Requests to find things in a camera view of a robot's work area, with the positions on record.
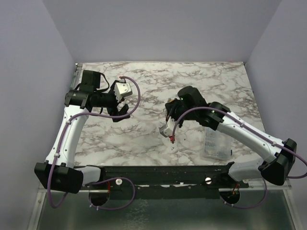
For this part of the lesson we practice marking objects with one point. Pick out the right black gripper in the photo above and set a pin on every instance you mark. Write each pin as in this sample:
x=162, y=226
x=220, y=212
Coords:
x=172, y=109

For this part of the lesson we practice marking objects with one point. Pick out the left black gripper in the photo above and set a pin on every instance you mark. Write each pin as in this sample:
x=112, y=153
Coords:
x=114, y=109

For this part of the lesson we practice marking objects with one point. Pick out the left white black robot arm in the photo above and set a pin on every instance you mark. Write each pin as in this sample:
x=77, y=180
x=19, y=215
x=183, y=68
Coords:
x=58, y=171

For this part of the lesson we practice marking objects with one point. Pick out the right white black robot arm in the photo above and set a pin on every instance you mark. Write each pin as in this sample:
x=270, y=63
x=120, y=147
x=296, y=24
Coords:
x=276, y=155

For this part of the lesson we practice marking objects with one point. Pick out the clear plastic organizer box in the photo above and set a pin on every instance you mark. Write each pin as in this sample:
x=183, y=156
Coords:
x=217, y=145

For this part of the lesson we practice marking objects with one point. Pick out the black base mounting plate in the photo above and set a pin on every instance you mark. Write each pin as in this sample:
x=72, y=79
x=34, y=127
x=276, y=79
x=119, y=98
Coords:
x=166, y=182

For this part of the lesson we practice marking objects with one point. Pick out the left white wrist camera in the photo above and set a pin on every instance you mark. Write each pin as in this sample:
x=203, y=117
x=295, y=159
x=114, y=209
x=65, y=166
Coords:
x=122, y=90

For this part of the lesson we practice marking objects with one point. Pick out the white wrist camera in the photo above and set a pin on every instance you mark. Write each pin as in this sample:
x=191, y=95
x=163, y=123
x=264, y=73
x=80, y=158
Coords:
x=166, y=130
x=122, y=90

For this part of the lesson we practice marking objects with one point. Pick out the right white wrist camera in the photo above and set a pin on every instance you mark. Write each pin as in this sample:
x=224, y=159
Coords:
x=166, y=130

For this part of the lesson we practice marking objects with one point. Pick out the aluminium frame rail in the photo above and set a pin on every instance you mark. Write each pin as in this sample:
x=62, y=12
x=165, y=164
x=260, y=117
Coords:
x=258, y=184

